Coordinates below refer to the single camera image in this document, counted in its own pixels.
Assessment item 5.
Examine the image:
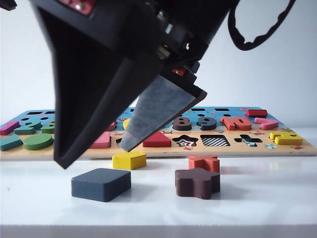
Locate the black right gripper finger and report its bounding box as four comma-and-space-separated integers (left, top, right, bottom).
120, 74, 208, 152

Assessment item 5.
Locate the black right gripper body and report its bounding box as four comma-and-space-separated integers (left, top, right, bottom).
29, 0, 233, 85

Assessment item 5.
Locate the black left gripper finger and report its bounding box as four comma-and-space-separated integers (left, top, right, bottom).
37, 7, 161, 170

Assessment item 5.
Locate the dark blue square piece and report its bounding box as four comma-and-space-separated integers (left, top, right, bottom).
71, 168, 132, 203

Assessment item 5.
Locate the brown number eight piece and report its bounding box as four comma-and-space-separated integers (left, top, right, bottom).
172, 116, 197, 131

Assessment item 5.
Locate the red triangle piece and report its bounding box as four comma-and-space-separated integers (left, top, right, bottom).
143, 130, 172, 148

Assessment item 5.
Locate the green number three piece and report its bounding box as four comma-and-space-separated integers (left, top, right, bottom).
41, 120, 56, 134

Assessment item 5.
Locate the dark blue number nine piece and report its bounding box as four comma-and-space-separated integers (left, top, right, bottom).
197, 116, 221, 131

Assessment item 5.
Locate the pink square piece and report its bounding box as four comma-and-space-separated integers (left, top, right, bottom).
89, 130, 111, 149

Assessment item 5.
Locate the yellow pentagon piece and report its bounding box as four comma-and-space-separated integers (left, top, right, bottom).
111, 151, 147, 171

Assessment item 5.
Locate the orange cross piece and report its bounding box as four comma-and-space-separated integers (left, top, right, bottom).
188, 154, 220, 174

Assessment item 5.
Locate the green oval piece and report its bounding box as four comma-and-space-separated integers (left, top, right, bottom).
23, 133, 54, 151

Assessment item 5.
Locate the teal number two piece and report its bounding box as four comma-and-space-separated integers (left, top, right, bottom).
14, 119, 42, 134

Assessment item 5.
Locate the orange number ten piece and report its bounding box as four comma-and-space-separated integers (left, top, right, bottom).
220, 116, 254, 131

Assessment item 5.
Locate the wooden ocean puzzle board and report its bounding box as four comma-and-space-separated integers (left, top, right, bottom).
0, 106, 317, 159

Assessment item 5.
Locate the brown star piece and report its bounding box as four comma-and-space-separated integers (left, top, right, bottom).
174, 168, 221, 200

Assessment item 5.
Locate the pink number one piece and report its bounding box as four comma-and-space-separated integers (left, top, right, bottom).
0, 120, 20, 136

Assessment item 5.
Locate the teal parallelogram piece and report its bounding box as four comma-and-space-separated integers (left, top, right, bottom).
0, 134, 23, 151

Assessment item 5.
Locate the red minus sign piece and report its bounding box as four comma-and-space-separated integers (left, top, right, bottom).
245, 109, 268, 118

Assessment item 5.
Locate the pink greater-than sign piece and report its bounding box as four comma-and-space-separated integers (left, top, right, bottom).
254, 118, 279, 130

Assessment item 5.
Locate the yellow equals sign piece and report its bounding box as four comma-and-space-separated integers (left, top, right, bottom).
269, 130, 304, 145

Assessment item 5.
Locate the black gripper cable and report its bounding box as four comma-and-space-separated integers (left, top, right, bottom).
227, 0, 297, 52

